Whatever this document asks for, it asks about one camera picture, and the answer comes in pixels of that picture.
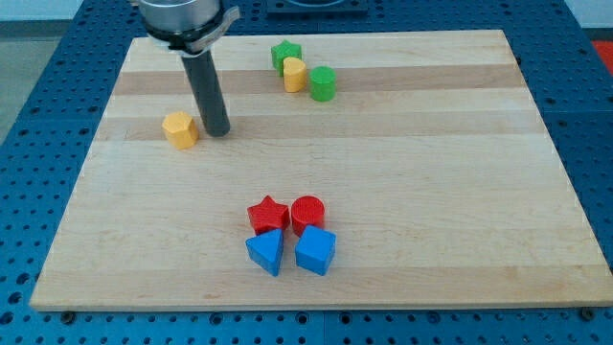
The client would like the yellow hexagon block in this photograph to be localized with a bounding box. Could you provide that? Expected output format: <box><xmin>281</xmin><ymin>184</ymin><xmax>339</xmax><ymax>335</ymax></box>
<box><xmin>162</xmin><ymin>111</ymin><xmax>199</xmax><ymax>150</ymax></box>

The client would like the yellow heart block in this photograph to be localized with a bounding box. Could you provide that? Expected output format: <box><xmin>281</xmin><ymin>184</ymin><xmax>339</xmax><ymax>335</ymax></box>
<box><xmin>283</xmin><ymin>57</ymin><xmax>307</xmax><ymax>93</ymax></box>

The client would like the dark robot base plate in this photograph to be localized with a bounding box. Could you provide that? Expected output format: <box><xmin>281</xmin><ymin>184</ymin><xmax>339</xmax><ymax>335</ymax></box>
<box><xmin>264</xmin><ymin>0</ymin><xmax>369</xmax><ymax>15</ymax></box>

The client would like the green cylinder block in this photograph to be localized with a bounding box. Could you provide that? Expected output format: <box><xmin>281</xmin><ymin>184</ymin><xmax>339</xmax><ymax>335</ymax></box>
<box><xmin>309</xmin><ymin>66</ymin><xmax>336</xmax><ymax>102</ymax></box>

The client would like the red star block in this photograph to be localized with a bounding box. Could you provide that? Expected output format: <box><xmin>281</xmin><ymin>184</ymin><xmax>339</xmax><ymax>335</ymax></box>
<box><xmin>247</xmin><ymin>195</ymin><xmax>290</xmax><ymax>235</ymax></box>

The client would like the red cylinder block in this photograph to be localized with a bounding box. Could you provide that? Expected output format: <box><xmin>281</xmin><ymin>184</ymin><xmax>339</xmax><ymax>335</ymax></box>
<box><xmin>290</xmin><ymin>195</ymin><xmax>326</xmax><ymax>237</ymax></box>

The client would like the green star block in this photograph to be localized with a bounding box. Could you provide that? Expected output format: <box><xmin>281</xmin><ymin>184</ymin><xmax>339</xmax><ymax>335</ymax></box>
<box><xmin>270</xmin><ymin>40</ymin><xmax>303</xmax><ymax>77</ymax></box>

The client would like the light wooden board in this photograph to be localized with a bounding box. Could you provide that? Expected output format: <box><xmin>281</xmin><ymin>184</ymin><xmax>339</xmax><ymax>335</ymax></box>
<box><xmin>30</xmin><ymin>30</ymin><xmax>612</xmax><ymax>311</ymax></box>

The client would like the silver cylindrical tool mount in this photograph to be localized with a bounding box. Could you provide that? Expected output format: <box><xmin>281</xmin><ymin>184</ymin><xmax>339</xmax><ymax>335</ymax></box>
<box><xmin>137</xmin><ymin>0</ymin><xmax>241</xmax><ymax>54</ymax></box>

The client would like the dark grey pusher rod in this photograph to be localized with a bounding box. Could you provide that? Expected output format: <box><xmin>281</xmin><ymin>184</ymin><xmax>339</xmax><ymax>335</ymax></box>
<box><xmin>182</xmin><ymin>51</ymin><xmax>231</xmax><ymax>137</ymax></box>

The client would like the blue triangle block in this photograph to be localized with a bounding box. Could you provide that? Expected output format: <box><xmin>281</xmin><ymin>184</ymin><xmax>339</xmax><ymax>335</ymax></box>
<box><xmin>245</xmin><ymin>229</ymin><xmax>284</xmax><ymax>277</ymax></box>

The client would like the blue cube block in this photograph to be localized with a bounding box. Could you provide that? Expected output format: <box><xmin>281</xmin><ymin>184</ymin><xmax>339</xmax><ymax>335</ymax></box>
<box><xmin>295</xmin><ymin>225</ymin><xmax>336</xmax><ymax>276</ymax></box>

